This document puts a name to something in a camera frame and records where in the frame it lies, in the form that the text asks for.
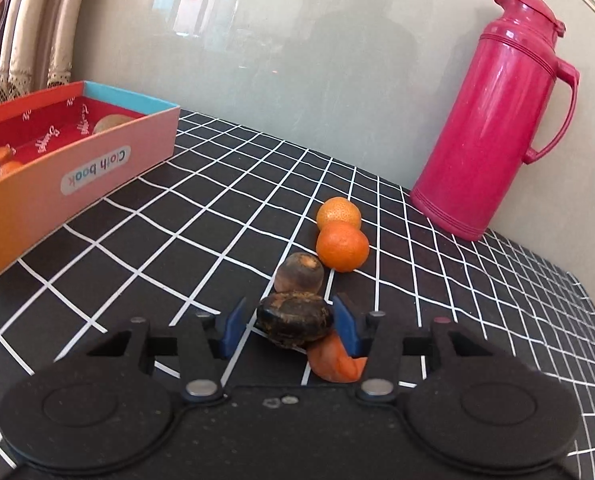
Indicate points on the dark water chestnut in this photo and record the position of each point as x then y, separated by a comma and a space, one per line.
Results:
300, 272
294, 319

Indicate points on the black white grid tablecloth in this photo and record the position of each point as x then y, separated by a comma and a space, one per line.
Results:
211, 225

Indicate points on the small carrot piece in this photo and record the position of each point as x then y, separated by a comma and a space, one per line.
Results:
6, 154

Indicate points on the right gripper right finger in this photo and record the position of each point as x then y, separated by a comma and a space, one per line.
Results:
465, 403

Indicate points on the colourful cardboard box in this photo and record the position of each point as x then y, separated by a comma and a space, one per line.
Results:
65, 167

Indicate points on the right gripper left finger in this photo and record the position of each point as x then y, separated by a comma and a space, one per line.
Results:
112, 401

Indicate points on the brown kiwi fruit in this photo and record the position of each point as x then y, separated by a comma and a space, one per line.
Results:
110, 121

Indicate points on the orange carrot chunk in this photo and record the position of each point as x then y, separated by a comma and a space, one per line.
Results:
329, 360

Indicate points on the beige lace curtain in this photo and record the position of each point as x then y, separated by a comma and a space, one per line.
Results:
37, 46

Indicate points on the large orange mandarin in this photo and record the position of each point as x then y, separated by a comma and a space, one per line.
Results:
9, 168

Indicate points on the pink thermos flask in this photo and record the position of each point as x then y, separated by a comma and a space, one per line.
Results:
490, 129

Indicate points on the small mandarin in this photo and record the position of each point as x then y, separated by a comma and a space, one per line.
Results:
342, 247
338, 209

